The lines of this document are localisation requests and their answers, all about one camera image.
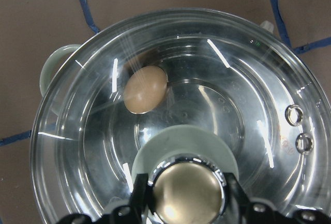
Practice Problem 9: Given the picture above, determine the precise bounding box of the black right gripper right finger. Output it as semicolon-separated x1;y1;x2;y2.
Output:
224;173;330;223

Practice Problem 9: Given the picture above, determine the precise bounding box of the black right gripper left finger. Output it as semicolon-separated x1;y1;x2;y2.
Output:
58;173;150;223

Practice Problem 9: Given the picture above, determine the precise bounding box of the beige egg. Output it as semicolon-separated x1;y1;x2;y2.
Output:
124;66;167;114

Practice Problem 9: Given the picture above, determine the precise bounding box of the glass pot lid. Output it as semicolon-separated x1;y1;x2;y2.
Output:
29;7;331;224

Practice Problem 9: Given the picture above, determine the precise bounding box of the pale green cooking pot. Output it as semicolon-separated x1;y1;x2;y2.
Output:
39;21;331;224

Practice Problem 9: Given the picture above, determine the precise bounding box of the brown paper table mat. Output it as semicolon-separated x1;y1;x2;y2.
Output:
1;0;330;223

